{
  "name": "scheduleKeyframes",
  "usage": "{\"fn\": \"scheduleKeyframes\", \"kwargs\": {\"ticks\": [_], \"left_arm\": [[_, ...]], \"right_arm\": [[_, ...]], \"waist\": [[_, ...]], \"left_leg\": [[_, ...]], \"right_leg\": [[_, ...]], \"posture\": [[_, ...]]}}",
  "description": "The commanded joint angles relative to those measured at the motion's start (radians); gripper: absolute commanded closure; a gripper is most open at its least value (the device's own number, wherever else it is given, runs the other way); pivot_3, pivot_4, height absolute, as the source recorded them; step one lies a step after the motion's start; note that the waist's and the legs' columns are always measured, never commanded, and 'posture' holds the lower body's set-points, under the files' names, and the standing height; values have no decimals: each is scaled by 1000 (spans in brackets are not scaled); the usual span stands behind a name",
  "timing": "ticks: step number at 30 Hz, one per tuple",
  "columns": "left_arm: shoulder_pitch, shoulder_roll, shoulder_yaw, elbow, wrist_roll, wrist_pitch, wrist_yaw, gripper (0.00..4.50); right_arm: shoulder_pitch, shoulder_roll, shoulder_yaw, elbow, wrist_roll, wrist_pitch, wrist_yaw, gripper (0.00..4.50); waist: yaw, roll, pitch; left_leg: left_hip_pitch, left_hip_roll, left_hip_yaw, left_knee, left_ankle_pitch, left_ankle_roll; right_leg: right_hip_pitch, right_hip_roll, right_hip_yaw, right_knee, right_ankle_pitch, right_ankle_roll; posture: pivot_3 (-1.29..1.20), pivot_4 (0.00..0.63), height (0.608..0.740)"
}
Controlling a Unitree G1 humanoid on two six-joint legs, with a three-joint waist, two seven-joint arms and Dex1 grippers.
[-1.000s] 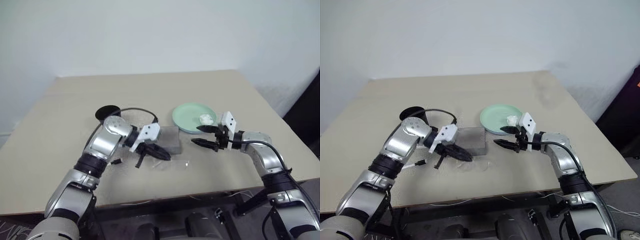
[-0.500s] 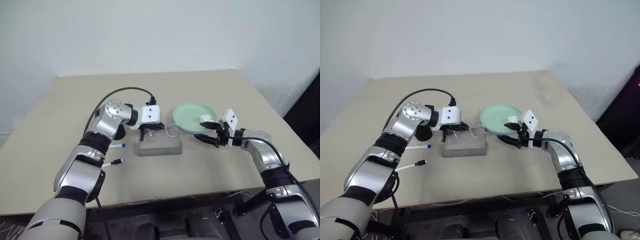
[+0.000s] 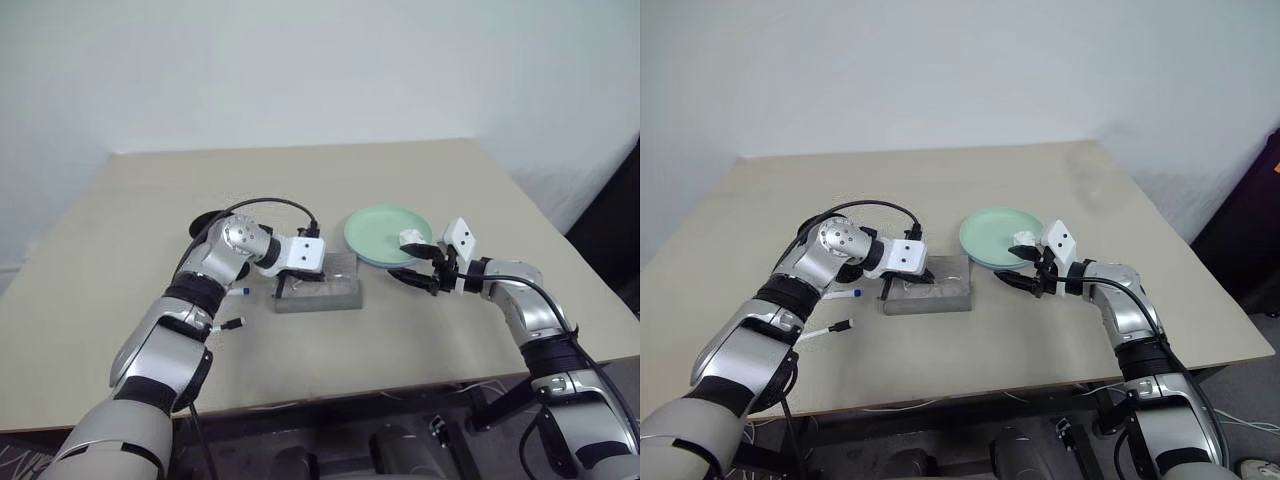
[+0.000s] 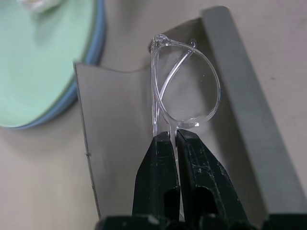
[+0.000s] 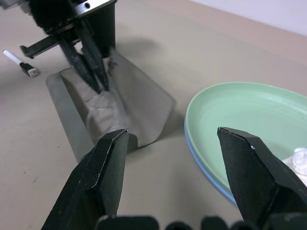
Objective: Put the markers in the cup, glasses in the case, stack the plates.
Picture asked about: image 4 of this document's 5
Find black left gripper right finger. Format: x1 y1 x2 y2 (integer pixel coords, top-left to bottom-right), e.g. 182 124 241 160
176 128 248 220

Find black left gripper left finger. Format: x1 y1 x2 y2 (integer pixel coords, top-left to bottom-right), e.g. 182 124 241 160
131 130 182 220

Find clear plastic glasses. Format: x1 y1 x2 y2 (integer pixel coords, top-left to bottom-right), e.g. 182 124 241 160
150 34 222 216

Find grey glasses case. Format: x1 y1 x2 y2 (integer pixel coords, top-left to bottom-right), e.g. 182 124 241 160
73 6 307 220

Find blue plate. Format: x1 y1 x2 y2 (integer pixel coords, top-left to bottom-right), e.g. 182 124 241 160
13 0 107 130

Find green plate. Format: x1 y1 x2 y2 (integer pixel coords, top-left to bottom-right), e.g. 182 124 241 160
0 0 99 127

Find crumpled clear plastic wrap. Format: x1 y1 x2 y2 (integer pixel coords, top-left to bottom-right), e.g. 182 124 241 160
16 0 63 13

